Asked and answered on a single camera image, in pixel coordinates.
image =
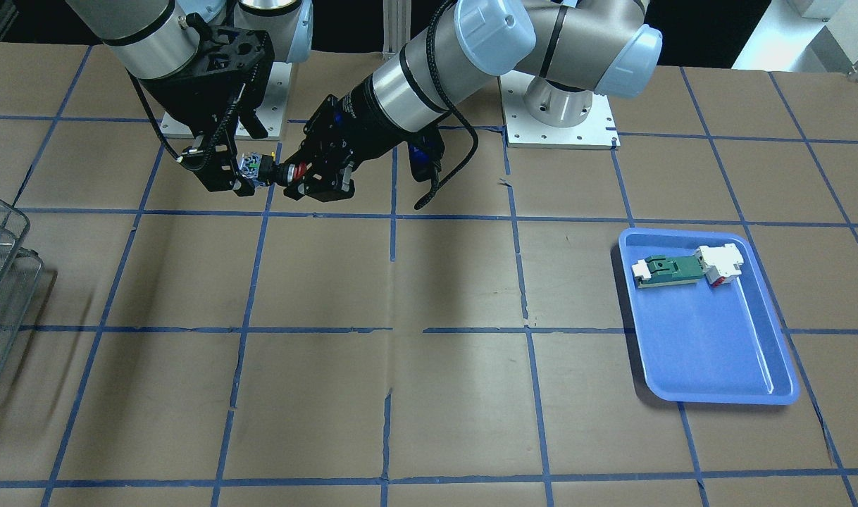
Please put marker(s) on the aluminium frame post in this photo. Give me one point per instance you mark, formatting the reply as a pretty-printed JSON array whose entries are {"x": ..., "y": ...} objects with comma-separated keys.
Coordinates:
[{"x": 396, "y": 22}]

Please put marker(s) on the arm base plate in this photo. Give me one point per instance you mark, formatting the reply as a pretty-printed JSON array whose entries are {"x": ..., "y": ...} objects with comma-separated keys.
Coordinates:
[
  {"x": 271, "y": 112},
  {"x": 539, "y": 115}
]

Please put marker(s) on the red push button switch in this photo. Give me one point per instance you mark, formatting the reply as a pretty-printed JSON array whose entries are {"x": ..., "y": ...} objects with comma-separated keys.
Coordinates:
[{"x": 260, "y": 168}]

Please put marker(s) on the blue plastic tray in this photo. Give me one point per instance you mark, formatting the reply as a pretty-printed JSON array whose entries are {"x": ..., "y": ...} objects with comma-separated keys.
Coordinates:
[{"x": 707, "y": 344}]

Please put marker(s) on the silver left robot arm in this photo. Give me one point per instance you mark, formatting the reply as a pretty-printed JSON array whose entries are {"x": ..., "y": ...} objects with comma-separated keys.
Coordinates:
[{"x": 604, "y": 47}]

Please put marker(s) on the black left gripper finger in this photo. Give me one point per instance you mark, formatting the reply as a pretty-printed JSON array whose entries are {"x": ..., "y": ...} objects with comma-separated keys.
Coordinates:
[
  {"x": 296, "y": 192},
  {"x": 291, "y": 173}
]

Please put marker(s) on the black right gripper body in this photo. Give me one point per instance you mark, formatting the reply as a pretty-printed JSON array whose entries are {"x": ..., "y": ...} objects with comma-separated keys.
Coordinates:
[{"x": 177, "y": 96}]

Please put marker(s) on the wire mesh shelf basket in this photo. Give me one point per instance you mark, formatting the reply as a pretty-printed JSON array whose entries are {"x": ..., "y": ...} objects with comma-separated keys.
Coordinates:
[{"x": 20, "y": 271}]

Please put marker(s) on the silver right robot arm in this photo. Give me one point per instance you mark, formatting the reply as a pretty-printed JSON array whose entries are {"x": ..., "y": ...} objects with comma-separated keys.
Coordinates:
[{"x": 155, "y": 39}]

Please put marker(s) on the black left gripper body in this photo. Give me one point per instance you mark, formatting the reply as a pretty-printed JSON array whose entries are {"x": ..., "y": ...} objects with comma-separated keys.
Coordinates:
[{"x": 356, "y": 106}]

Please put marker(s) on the white relay module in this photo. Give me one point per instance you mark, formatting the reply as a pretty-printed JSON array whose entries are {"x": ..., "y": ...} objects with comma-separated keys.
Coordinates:
[{"x": 720, "y": 264}]

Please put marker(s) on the green terminal block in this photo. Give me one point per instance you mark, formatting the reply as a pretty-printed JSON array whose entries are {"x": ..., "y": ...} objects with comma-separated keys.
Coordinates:
[{"x": 660, "y": 271}]

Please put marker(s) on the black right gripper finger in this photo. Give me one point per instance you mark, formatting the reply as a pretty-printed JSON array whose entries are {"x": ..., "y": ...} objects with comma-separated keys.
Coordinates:
[
  {"x": 244, "y": 187},
  {"x": 217, "y": 175}
]

